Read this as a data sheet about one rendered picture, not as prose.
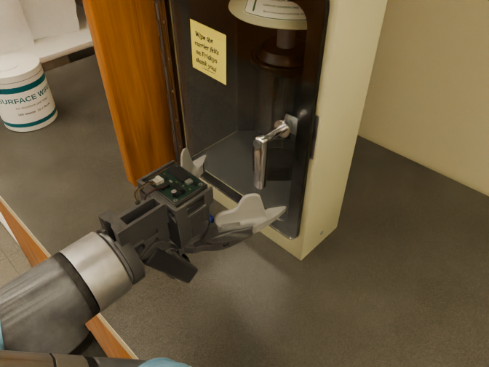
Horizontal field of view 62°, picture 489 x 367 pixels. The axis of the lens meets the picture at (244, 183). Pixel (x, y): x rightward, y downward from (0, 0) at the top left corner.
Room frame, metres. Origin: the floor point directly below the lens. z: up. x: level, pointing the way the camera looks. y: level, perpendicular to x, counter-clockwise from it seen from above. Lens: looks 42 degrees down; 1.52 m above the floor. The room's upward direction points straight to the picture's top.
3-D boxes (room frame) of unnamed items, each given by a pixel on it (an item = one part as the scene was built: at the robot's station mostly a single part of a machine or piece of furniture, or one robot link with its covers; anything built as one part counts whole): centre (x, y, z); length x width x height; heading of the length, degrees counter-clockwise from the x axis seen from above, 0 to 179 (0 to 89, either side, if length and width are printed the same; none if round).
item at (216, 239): (0.33, 0.04, 1.15); 0.09 x 0.05 x 0.02; 100
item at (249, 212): (0.34, -0.01, 1.17); 0.09 x 0.03 x 0.06; 100
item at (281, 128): (0.45, -0.03, 1.17); 0.05 x 0.03 x 0.10; 136
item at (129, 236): (0.32, 0.10, 1.17); 0.12 x 0.08 x 0.09; 136
